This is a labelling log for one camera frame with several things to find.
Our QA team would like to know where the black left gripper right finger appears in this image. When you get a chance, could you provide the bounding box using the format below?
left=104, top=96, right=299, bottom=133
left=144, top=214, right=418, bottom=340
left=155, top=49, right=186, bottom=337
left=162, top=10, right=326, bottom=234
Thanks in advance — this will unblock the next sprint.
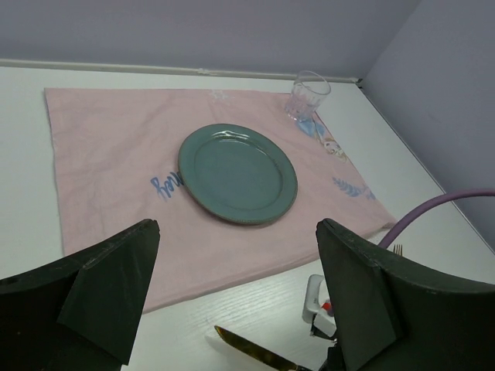
left=316, top=219, right=494, bottom=370

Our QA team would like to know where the gold knife green handle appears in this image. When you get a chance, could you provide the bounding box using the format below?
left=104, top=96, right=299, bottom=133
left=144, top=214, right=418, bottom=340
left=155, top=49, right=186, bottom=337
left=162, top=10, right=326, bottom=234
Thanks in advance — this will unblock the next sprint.
left=214, top=325, right=310, bottom=371

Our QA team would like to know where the pink cloth placemat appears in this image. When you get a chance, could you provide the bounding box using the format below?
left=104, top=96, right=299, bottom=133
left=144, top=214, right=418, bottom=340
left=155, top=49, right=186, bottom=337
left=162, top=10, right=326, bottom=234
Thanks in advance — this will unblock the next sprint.
left=45, top=88, right=394, bottom=311

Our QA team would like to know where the clear drinking glass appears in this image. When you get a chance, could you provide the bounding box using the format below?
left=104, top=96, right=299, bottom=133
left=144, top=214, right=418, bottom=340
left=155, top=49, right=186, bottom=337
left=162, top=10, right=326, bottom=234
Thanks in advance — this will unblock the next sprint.
left=285, top=70, right=331, bottom=121

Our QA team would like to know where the green ceramic plate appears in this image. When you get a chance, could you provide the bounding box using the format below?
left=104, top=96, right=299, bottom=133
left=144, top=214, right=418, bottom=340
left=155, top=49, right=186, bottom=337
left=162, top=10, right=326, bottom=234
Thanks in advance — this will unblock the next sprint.
left=178, top=124, right=299, bottom=225

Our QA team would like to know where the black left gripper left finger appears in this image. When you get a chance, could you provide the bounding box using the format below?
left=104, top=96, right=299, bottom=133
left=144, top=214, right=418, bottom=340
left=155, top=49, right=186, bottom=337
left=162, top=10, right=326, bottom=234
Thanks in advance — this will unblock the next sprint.
left=1, top=219, right=160, bottom=370

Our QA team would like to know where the gold fork green handle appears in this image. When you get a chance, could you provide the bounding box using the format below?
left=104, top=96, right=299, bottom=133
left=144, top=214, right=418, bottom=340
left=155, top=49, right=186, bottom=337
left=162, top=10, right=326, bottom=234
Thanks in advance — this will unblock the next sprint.
left=392, top=244, right=403, bottom=257

